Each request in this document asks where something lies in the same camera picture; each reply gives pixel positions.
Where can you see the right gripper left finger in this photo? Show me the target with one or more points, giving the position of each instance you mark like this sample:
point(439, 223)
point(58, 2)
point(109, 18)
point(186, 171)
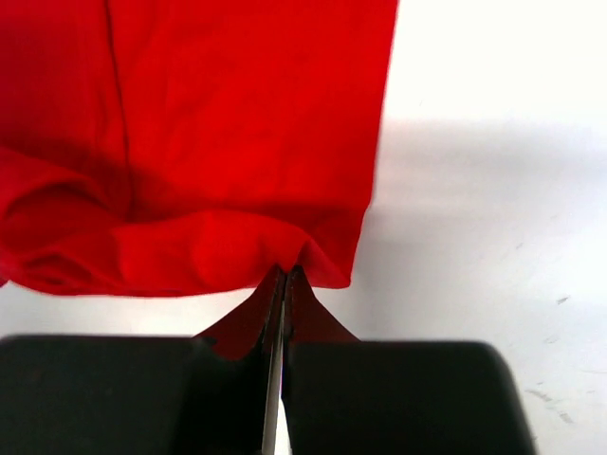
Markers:
point(213, 393)

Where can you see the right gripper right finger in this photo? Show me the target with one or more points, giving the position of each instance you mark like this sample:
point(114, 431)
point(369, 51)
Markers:
point(344, 395)

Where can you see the red t shirt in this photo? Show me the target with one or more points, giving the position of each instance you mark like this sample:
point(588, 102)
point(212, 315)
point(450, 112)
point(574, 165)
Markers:
point(177, 148)

